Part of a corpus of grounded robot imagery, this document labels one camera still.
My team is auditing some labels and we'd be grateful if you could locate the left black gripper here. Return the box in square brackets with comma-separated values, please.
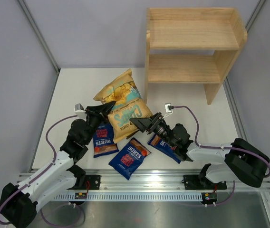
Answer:
[84, 101, 117, 145]

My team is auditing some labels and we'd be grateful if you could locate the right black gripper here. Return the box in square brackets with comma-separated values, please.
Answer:
[131, 112, 176, 148]

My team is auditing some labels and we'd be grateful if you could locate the yellow kettle chips bag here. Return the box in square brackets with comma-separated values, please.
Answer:
[94, 69, 153, 143]

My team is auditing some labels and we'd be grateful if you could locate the blue burts bag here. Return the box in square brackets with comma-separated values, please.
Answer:
[108, 138, 151, 180]
[147, 134, 181, 164]
[93, 123, 119, 158]

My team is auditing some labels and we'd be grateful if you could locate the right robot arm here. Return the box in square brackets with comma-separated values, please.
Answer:
[130, 113, 270, 188]

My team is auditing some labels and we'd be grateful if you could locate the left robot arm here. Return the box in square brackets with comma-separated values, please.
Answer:
[0, 101, 116, 228]

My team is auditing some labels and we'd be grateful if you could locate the wooden two-tier shelf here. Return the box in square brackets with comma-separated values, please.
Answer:
[145, 7, 248, 104]

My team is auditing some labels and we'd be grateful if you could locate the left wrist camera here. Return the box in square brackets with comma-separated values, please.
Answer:
[74, 103, 86, 119]

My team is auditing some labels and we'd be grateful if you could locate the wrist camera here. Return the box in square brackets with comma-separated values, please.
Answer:
[74, 103, 86, 119]
[163, 103, 174, 119]

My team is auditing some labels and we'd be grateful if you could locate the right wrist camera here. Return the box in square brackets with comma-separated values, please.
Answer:
[163, 103, 174, 119]

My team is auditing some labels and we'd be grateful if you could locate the aluminium mounting rail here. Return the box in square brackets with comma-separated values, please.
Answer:
[15, 168, 270, 193]

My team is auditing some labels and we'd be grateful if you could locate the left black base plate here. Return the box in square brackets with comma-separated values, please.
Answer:
[68, 174, 101, 190]

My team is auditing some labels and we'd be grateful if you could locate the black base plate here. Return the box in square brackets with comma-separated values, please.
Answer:
[68, 174, 101, 190]
[182, 174, 227, 190]

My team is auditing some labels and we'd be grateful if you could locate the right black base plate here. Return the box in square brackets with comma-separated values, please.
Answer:
[182, 174, 227, 190]

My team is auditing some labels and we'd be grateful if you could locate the white slotted cable duct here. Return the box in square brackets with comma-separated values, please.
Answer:
[54, 191, 202, 202]

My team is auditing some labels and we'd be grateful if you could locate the left aluminium frame post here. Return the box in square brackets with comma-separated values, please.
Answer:
[16, 0, 60, 75]

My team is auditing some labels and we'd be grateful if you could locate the aluminium frame post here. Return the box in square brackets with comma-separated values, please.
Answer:
[245, 0, 267, 33]
[16, 0, 60, 75]

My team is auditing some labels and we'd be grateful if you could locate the right aluminium frame post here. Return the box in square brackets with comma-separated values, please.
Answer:
[245, 0, 267, 33]

